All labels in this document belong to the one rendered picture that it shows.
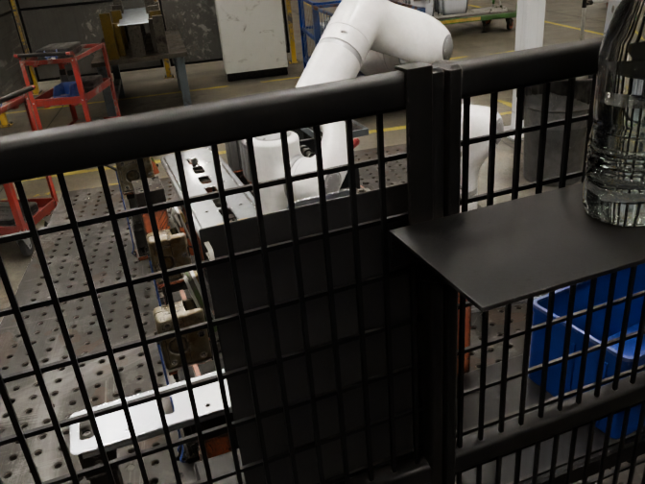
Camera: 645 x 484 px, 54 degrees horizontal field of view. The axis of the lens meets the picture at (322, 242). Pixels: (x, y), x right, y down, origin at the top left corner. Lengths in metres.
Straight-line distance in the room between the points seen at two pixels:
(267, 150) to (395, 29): 0.39
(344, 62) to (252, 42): 7.24
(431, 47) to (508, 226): 0.83
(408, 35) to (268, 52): 7.16
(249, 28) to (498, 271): 7.97
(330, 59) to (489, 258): 0.74
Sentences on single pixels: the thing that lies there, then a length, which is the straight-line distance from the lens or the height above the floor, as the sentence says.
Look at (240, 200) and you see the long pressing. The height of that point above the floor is 1.00.
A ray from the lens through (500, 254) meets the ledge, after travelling 0.47.
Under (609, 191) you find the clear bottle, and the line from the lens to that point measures 0.51.
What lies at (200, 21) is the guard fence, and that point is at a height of 0.68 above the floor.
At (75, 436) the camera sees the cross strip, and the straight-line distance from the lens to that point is 1.05.
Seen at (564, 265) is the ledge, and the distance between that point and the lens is 0.46.
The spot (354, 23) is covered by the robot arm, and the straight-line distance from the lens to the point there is 1.19.
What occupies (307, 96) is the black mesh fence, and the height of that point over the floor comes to 1.54.
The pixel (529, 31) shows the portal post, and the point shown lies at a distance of 5.33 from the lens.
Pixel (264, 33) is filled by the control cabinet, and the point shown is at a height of 0.55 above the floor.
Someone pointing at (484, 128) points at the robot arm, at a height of 1.18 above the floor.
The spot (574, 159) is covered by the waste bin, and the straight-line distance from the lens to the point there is 4.44.
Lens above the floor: 1.65
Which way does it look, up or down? 26 degrees down
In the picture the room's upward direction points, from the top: 5 degrees counter-clockwise
